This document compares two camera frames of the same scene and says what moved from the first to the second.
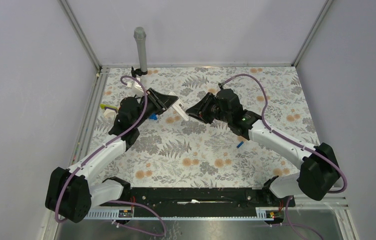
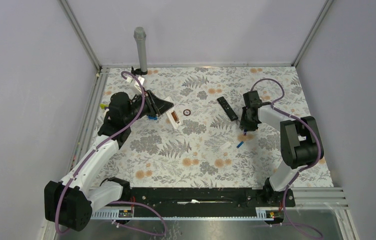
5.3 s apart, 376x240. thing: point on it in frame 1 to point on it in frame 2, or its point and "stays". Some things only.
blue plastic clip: (153, 116) stays
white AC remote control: (179, 105) to (173, 115)
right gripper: (200, 110) to (244, 125)
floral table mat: (189, 153) stays
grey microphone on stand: (140, 34) stays
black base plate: (209, 202) stays
